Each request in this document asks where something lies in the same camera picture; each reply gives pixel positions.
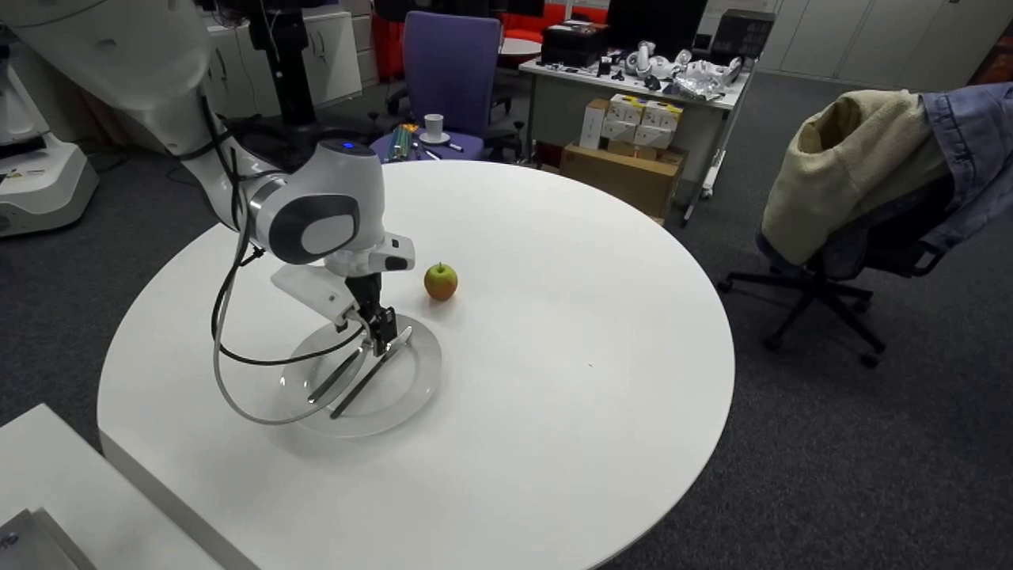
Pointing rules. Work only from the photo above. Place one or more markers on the white round plate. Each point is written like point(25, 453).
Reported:
point(356, 391)

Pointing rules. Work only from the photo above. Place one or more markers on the red green apple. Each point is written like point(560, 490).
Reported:
point(442, 282)

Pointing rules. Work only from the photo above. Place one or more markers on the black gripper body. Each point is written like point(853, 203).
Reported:
point(366, 289)

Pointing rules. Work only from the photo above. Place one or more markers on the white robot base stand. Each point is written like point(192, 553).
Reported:
point(102, 510)

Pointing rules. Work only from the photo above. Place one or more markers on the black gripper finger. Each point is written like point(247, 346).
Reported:
point(399, 330)
point(378, 338)

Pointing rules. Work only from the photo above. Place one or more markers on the beige jacket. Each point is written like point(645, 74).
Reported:
point(858, 154)

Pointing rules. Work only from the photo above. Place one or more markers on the white saucer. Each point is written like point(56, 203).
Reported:
point(435, 136)

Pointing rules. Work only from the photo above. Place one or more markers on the white cup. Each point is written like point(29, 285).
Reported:
point(433, 124)

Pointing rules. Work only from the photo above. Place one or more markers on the white packaged boxes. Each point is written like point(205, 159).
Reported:
point(629, 124)

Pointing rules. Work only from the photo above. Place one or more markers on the white cluttered desk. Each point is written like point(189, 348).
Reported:
point(707, 95)

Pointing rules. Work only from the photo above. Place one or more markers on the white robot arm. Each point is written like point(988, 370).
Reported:
point(149, 58)

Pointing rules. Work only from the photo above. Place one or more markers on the purple office chair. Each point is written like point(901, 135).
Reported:
point(451, 65)

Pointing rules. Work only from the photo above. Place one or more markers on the blue denim jacket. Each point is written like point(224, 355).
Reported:
point(973, 130)

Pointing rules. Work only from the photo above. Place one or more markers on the cardboard box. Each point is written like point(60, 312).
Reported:
point(642, 182)

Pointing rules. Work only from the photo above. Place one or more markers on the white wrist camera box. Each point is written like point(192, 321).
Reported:
point(318, 289)

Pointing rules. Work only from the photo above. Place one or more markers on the black chair with jackets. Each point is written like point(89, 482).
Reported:
point(883, 238)

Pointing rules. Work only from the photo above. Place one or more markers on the coloured pens bundle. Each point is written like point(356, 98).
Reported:
point(402, 140)

